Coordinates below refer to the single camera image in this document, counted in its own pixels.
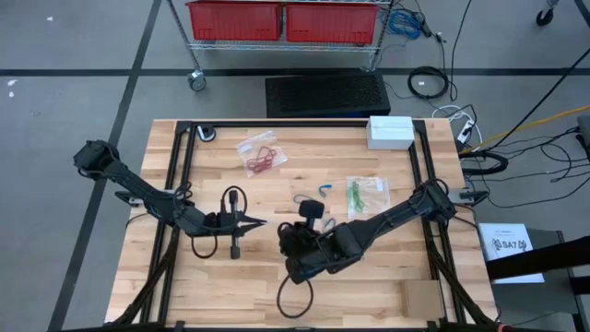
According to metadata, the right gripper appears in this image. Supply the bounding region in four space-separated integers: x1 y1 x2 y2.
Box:
276 220 345 286

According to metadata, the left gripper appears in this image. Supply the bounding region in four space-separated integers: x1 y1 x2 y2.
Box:
202 188 268 261

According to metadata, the brown cardboard piece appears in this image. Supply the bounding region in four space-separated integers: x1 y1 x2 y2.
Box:
398 279 447 321

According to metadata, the black perforated floor mat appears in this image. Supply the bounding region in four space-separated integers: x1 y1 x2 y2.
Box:
264 72 393 119

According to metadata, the white box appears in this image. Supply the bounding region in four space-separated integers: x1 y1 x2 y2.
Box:
366 115 417 151

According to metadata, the white printed booklet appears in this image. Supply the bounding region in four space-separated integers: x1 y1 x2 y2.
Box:
477 222 547 285

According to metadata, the red plastic bin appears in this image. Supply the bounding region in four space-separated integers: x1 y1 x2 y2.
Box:
185 0 283 42
284 2 380 46

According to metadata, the white power strip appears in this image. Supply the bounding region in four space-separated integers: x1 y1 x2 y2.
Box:
455 118 476 146

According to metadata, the black bar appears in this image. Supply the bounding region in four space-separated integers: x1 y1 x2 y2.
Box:
485 236 590 282

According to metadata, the grey cart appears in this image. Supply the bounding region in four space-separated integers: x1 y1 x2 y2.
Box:
487 228 590 332

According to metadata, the black caster wheel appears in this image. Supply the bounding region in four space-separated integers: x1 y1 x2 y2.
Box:
535 0 556 28

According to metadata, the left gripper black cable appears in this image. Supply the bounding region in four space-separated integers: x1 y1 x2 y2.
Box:
190 184 250 260

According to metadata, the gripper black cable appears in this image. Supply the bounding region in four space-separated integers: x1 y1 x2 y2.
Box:
275 271 315 320
190 184 250 260

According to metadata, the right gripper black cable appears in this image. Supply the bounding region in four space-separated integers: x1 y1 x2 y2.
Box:
275 271 315 320

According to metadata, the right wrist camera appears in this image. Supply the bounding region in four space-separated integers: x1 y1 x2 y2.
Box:
298 198 326 231

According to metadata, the black aluminium table frame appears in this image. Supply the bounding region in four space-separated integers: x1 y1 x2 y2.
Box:
110 118 502 332

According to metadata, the metal wire shelving rack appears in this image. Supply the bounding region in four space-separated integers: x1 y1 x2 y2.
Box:
164 0 396 92

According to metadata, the white cable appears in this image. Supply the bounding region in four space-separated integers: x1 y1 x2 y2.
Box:
431 104 484 149

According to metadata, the black coiled cable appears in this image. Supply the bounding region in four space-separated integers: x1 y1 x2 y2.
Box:
407 65 451 101

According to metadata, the thick black looped cable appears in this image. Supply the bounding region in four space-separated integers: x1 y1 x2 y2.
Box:
459 149 510 177

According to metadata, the thin black floor cable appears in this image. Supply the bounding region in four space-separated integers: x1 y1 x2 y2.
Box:
449 0 474 103

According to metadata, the blue coiled cable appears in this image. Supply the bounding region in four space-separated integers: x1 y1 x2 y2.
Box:
388 8 424 42

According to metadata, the thick black diagonal cable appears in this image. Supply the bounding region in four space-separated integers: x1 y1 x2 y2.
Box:
482 45 590 152

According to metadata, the yellow cable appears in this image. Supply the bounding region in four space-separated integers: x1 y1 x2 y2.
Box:
459 104 590 154

